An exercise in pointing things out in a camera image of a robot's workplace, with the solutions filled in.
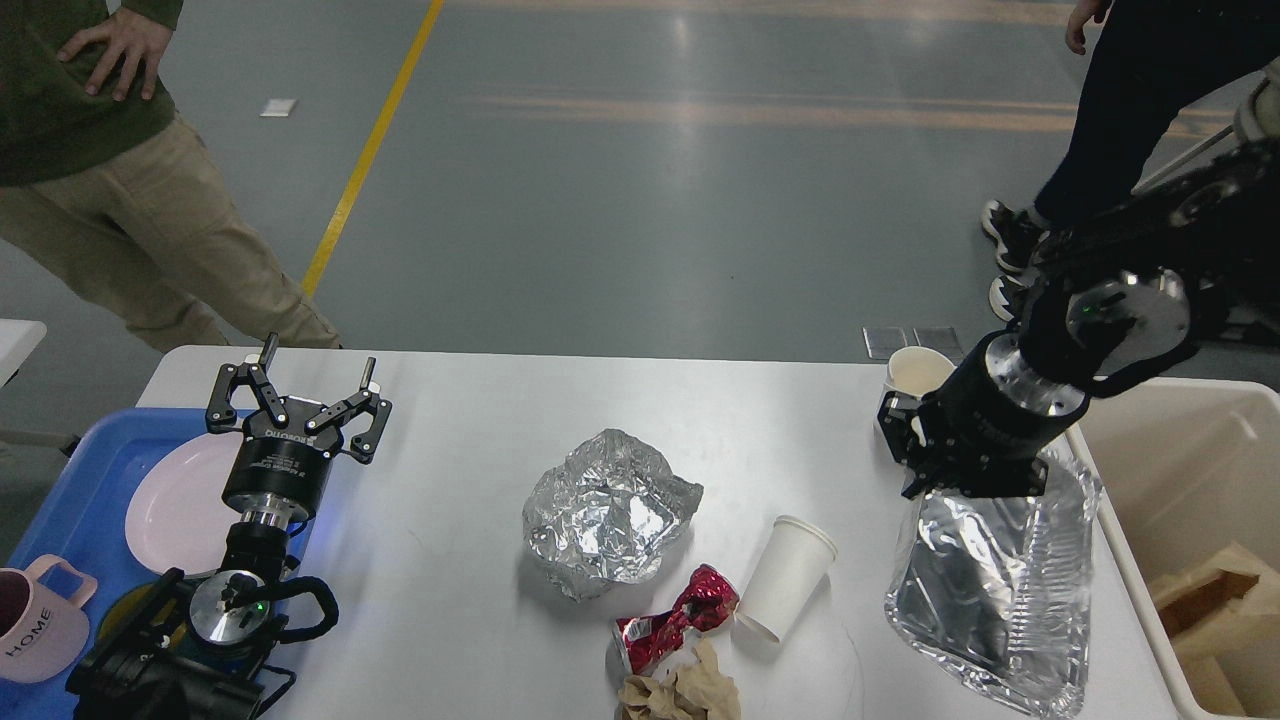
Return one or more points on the person in khaki trousers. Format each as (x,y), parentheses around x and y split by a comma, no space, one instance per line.
(109,188)

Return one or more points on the white table edge left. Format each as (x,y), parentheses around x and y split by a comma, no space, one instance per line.
(19,338)

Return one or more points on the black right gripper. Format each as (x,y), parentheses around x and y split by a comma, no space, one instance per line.
(982,431)

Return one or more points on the white paper cup upright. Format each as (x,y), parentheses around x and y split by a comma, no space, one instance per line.
(916,370)

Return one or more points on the brown paper bag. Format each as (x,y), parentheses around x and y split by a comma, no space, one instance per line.
(1224,604)
(1211,687)

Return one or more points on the pink plate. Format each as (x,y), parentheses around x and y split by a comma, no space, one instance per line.
(177,518)

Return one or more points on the crushed red can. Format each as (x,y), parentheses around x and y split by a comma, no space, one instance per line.
(707,602)

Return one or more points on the dark teal mug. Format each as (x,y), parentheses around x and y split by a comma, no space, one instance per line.
(125,610)

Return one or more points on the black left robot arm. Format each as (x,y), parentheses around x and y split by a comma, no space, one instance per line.
(194,649)

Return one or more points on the beige plastic bin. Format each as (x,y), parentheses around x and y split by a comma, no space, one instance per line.
(1189,466)

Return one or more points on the person in black clothes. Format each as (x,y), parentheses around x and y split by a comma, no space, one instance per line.
(1149,59)

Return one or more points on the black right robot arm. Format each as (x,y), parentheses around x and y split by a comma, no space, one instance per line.
(1113,302)

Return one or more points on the pink HOME mug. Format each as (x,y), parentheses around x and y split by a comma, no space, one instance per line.
(43,631)

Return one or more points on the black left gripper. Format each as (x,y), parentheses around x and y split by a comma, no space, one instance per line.
(285,465)

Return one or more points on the floor outlet plates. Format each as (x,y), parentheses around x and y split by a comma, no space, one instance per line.
(885,340)

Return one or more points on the crumpled aluminium foil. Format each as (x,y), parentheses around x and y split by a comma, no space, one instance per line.
(607,515)

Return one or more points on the crumpled brown paper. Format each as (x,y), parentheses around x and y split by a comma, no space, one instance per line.
(694,689)

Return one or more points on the aluminium foil tray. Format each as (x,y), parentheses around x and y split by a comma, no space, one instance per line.
(997,591)

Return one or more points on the white paper cup lying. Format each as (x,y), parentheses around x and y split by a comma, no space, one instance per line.
(795,557)

